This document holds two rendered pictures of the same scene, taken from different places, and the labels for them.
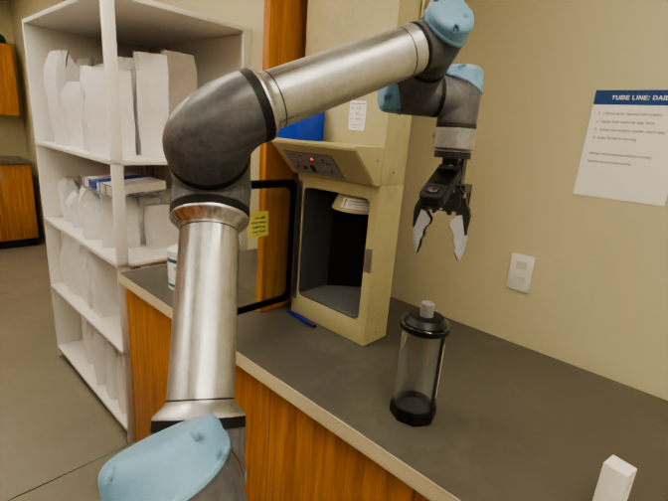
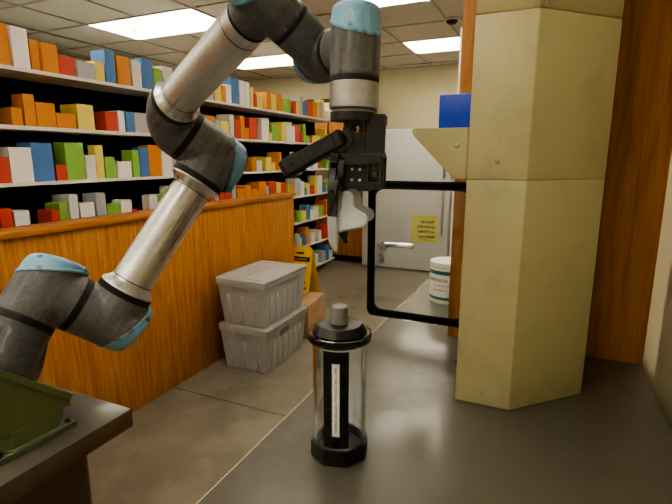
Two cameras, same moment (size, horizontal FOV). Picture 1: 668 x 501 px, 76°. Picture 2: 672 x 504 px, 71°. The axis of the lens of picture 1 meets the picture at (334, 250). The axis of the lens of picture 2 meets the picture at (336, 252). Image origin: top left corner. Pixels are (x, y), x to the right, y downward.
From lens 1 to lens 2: 1.11 m
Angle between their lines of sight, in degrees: 70
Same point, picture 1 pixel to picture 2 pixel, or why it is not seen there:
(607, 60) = not seen: outside the picture
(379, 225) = (470, 233)
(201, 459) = (31, 262)
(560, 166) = not seen: outside the picture
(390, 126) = (479, 98)
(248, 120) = (149, 110)
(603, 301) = not seen: outside the picture
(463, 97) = (330, 45)
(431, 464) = (252, 472)
